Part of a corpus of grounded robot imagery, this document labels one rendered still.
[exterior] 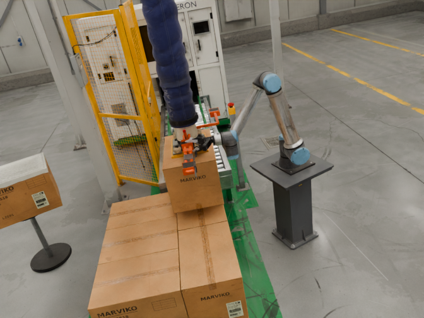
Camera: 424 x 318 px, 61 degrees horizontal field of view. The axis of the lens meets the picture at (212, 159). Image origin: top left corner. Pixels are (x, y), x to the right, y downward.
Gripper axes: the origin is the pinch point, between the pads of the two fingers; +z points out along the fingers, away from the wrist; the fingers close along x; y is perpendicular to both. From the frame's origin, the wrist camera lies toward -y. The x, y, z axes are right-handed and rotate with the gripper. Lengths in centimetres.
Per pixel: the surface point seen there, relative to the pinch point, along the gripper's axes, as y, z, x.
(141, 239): -10, 50, -66
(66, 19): 180, 102, 87
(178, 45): 19, -8, 67
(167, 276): -54, 29, -66
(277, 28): 340, -163, 10
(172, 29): 17, -6, 77
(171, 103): 18.8, 5.5, 27.9
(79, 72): 124, 91, 41
